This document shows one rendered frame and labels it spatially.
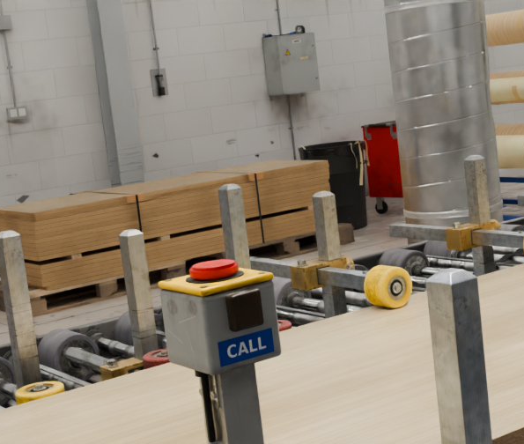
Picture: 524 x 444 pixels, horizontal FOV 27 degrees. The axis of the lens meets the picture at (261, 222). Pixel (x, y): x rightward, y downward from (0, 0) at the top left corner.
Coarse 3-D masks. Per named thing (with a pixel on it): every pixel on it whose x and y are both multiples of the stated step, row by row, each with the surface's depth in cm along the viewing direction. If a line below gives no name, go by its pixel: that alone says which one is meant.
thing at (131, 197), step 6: (252, 174) 793; (258, 174) 796; (252, 180) 794; (84, 192) 803; (96, 192) 789; (102, 192) 783; (258, 192) 797; (132, 198) 740; (138, 198) 742; (258, 198) 797; (138, 204) 742; (258, 204) 798; (138, 210) 742; (138, 216) 743
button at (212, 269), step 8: (200, 264) 90; (208, 264) 90; (216, 264) 89; (224, 264) 89; (232, 264) 89; (192, 272) 89; (200, 272) 88; (208, 272) 88; (216, 272) 88; (224, 272) 88; (232, 272) 89
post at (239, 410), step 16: (240, 368) 90; (208, 384) 90; (224, 384) 89; (240, 384) 90; (256, 384) 91; (208, 400) 90; (224, 400) 89; (240, 400) 90; (256, 400) 91; (208, 416) 90; (224, 416) 89; (240, 416) 90; (256, 416) 91; (208, 432) 91; (224, 432) 90; (240, 432) 90; (256, 432) 91
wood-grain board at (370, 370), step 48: (480, 288) 222; (288, 336) 201; (336, 336) 197; (384, 336) 193; (96, 384) 183; (144, 384) 180; (192, 384) 177; (288, 384) 170; (336, 384) 167; (384, 384) 164; (432, 384) 162; (0, 432) 163; (48, 432) 161; (96, 432) 158; (144, 432) 155; (192, 432) 153; (288, 432) 148; (336, 432) 146; (384, 432) 144; (432, 432) 142
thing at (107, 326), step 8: (512, 224) 339; (520, 224) 341; (424, 240) 321; (400, 248) 314; (408, 248) 315; (416, 248) 317; (360, 256) 308; (368, 256) 307; (376, 256) 309; (360, 264) 305; (368, 264) 307; (160, 312) 270; (104, 320) 263; (112, 320) 263; (72, 328) 259; (80, 328) 259; (88, 328) 260; (96, 328) 261; (104, 328) 262; (112, 328) 263; (40, 336) 254; (112, 336) 263; (8, 344) 249; (0, 352) 248; (104, 352) 262
